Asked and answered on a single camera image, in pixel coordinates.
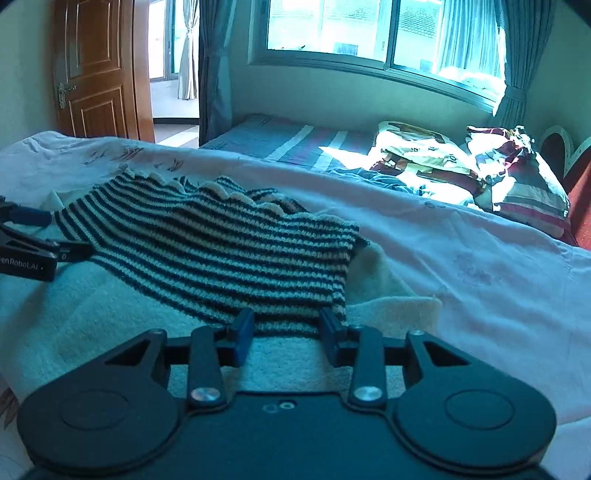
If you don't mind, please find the white doorway curtain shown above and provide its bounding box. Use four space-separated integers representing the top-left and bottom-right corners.
178 0 202 100

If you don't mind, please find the teal curtain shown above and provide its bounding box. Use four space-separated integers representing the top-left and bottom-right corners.
492 0 557 118
198 0 259 148

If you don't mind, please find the striped blue mattress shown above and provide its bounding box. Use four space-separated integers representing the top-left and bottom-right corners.
201 113 379 174

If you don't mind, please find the folded printed quilt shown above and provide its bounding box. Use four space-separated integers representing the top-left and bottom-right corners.
318 121 485 209

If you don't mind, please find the floral pink bed sheet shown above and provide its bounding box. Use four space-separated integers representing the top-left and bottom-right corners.
0 130 591 480

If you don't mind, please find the patterned red white pillow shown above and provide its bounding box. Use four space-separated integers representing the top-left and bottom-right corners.
466 124 572 232

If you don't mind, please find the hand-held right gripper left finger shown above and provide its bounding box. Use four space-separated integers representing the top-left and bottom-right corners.
104 307 257 409

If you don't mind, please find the red scalloped headboard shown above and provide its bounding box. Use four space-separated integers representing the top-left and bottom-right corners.
538 127 591 250

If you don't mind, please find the cream striped knit sweater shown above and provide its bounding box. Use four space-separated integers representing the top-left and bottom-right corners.
0 172 444 402

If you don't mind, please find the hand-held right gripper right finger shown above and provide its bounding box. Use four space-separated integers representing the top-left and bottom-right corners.
318 307 467 409

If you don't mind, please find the sliding glass window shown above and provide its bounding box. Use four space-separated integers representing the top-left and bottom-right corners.
249 0 509 114

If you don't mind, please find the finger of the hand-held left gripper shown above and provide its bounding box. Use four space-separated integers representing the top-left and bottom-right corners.
0 196 52 228
0 223 94 264

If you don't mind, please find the brown wooden door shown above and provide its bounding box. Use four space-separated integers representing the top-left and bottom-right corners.
51 0 155 141

